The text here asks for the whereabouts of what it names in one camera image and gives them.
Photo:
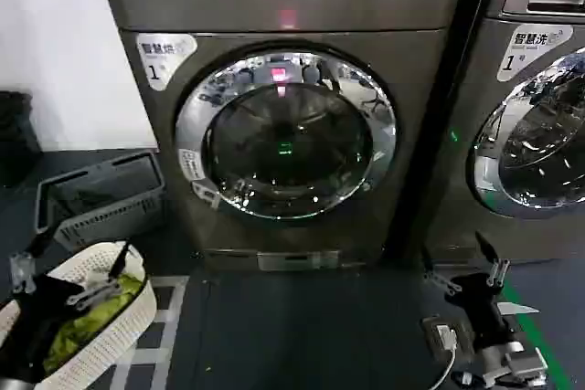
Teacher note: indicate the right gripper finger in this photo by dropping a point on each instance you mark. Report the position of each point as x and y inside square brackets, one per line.
[441, 281]
[496, 271]

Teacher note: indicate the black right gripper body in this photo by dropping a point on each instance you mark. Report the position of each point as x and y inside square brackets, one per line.
[477, 298]

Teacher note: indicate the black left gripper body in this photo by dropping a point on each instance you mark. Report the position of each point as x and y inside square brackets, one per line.
[43, 312]

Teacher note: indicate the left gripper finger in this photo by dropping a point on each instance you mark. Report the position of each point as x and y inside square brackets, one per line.
[93, 294]
[23, 273]

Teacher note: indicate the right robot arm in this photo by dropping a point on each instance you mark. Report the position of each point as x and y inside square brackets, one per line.
[498, 353]

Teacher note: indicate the green cloth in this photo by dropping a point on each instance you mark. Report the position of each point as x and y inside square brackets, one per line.
[98, 317]

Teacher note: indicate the floor power socket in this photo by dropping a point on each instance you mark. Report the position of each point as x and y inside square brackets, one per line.
[432, 322]

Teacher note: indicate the white perforated laundry basket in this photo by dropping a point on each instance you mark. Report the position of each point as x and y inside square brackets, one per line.
[123, 326]

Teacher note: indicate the grey white checkered mat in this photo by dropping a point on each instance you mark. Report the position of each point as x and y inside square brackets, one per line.
[160, 317]

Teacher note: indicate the grey plastic crate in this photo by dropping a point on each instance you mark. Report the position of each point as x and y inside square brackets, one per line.
[114, 221]

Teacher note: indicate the round glass dryer door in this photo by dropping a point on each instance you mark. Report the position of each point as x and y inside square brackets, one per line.
[539, 157]
[283, 157]

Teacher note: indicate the black floor mat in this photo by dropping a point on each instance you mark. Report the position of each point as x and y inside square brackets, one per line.
[297, 326]

